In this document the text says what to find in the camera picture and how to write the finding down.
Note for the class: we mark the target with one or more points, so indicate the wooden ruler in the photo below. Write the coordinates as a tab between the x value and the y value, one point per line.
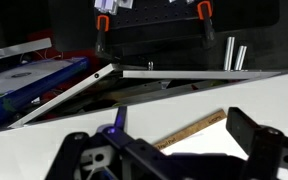
190	130

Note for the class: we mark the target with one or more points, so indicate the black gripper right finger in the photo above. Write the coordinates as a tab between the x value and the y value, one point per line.
266	147

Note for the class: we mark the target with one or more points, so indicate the white paper sheet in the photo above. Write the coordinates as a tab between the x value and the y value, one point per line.
216	139

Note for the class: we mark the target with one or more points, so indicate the blue flat box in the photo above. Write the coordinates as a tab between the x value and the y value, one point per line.
21	85

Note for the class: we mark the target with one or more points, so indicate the silver metal post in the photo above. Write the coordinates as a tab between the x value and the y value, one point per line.
229	53
240	58

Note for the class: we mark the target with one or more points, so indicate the orange black clamp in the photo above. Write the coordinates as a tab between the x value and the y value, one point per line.
102	27
205	12

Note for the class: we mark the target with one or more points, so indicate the left orange black clamp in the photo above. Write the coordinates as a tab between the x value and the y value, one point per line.
102	27

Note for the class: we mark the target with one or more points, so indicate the right orange black clamp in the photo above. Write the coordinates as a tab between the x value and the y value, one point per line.
205	12

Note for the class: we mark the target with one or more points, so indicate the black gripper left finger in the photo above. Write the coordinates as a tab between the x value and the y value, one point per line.
108	155

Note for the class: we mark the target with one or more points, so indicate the black perforated breadboard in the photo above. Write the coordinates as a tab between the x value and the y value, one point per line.
139	13

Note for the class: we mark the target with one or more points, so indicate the aluminium frame rail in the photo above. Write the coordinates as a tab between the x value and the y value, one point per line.
78	88

